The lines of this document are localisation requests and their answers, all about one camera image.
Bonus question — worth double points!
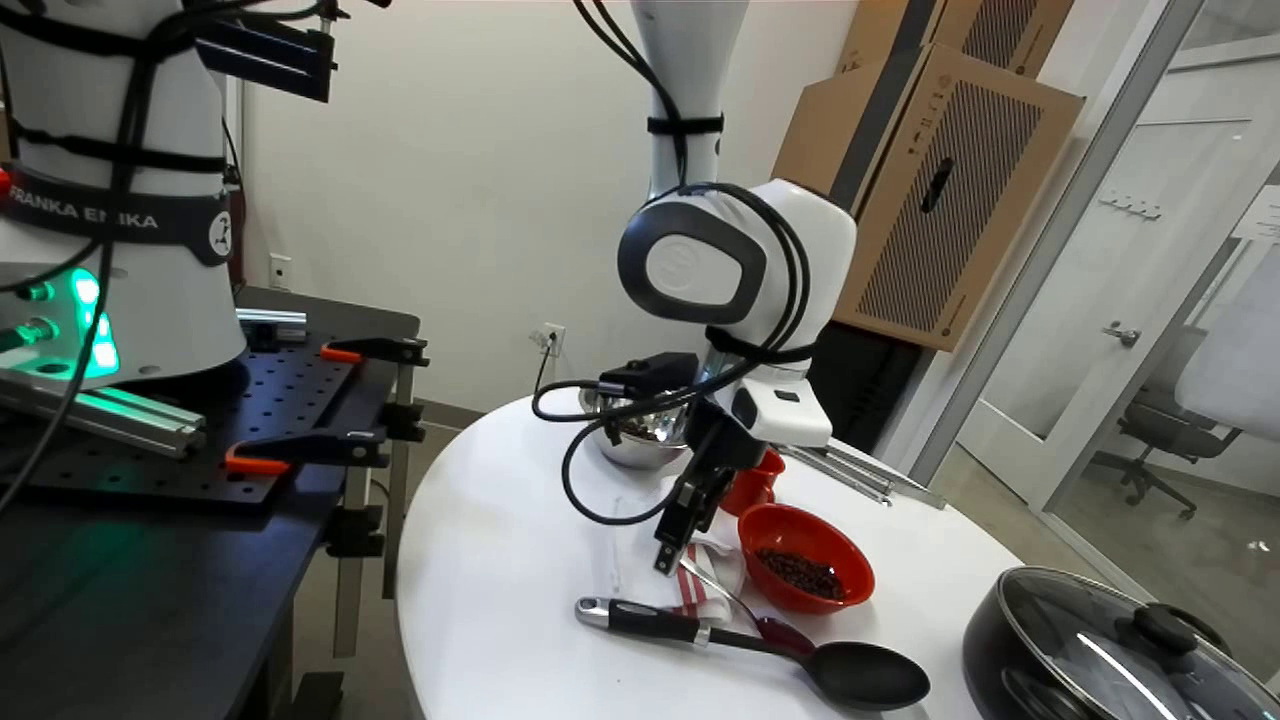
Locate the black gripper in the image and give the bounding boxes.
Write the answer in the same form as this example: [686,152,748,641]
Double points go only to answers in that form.
[653,396,776,576]

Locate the silver spoon with red handle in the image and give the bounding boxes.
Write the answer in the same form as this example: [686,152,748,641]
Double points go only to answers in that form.
[681,557,822,658]

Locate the stainless steel bowl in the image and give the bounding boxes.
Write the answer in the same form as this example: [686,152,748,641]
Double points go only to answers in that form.
[580,379,700,470]

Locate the red plastic bowl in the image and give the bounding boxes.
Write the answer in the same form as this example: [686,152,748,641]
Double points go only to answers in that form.
[738,499,879,621]

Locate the black serving spoon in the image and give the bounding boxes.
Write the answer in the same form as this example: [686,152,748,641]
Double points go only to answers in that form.
[572,592,936,716]

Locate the white folded cloth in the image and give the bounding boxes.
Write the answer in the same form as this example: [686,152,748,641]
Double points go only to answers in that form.
[694,509,744,561]

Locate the red plastic cup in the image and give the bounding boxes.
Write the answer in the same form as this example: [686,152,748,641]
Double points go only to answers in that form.
[717,448,791,518]

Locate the silver metal tongs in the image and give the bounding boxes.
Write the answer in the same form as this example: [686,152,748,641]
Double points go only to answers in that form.
[797,445,897,509]

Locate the black hard case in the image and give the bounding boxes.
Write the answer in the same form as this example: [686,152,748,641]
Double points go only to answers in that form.
[813,314,936,451]

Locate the black cooking pot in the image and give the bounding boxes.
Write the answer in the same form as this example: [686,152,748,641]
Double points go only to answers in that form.
[960,566,1280,720]

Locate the cardboard box with dark stripe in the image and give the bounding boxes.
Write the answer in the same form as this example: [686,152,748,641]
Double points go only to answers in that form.
[748,0,1080,314]

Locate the glass pot lid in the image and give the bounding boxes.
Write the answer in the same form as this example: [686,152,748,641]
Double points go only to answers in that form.
[992,562,1280,720]

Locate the black office chair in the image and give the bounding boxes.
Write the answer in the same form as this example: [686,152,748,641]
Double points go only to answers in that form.
[1084,325,1246,518]

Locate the black perforated robot cart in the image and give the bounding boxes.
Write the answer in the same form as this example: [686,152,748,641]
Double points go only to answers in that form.
[0,292,428,720]

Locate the black mounting plate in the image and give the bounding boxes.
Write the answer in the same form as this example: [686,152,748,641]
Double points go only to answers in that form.
[174,0,341,106]

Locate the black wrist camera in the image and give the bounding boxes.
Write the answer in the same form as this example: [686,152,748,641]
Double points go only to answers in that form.
[598,349,708,408]

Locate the black clamp with orange handle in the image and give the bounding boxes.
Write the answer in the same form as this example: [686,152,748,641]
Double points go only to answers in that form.
[221,424,428,485]
[317,332,438,370]

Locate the cardboard box with handle hole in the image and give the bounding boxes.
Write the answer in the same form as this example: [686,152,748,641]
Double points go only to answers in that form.
[816,45,1090,356]

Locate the silver door handle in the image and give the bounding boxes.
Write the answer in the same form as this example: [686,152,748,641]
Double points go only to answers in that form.
[1101,314,1149,356]

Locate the aluminium rail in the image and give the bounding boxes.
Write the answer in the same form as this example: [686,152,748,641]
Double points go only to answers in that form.
[0,367,212,457]

